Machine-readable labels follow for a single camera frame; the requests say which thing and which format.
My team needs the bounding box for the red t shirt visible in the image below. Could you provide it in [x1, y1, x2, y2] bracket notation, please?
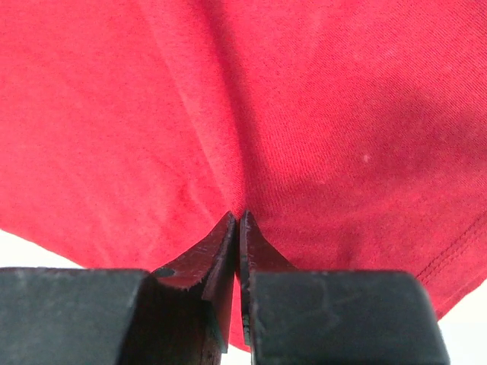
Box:
[0, 0, 487, 365]

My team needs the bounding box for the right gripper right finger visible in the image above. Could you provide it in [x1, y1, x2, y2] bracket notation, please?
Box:
[237, 211, 450, 364]

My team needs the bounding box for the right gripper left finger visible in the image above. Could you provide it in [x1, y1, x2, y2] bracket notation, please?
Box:
[1, 213, 236, 364]

